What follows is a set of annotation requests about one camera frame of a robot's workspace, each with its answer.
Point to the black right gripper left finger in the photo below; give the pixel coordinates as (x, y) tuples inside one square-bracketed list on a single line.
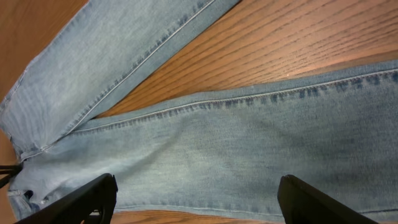
[(92, 203)]

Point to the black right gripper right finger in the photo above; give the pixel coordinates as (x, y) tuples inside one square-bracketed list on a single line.
[(301, 203)]

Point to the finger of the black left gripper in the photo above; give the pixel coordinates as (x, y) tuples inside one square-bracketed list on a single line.
[(8, 172)]

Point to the light blue denim jeans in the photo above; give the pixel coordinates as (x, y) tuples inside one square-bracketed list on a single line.
[(213, 153)]

